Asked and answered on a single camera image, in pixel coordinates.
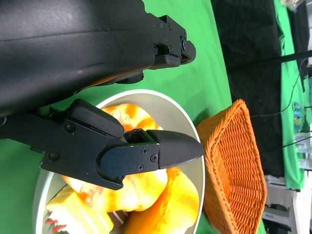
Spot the orange wicker basket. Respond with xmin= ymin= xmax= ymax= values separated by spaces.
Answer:
xmin=196 ymin=98 xmax=268 ymax=234

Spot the chocolate cake slice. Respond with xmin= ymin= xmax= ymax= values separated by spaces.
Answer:
xmin=108 ymin=210 xmax=131 ymax=226

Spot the round ring-shaped orange bread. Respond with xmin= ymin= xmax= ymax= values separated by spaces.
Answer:
xmin=60 ymin=103 xmax=169 ymax=213

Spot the thin black cable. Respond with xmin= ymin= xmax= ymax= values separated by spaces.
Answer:
xmin=250 ymin=58 xmax=307 ymax=118

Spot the black boom pole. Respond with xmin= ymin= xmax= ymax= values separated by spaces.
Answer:
xmin=226 ymin=50 xmax=312 ymax=71

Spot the grey round bowl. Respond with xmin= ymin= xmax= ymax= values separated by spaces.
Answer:
xmin=33 ymin=89 xmax=206 ymax=234

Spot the green background cloth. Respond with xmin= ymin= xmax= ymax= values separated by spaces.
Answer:
xmin=274 ymin=0 xmax=312 ymax=191

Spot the green tablecloth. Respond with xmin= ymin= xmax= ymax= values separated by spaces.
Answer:
xmin=0 ymin=0 xmax=268 ymax=234

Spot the white desk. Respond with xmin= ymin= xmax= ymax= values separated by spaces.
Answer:
xmin=264 ymin=175 xmax=312 ymax=234

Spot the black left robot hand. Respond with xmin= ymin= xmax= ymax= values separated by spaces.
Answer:
xmin=0 ymin=0 xmax=204 ymax=191

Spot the oval orange bread roll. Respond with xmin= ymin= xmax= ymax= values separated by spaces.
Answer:
xmin=124 ymin=167 xmax=200 ymax=234

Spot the yellow layered cake slice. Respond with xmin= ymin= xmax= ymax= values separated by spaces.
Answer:
xmin=46 ymin=186 xmax=115 ymax=234

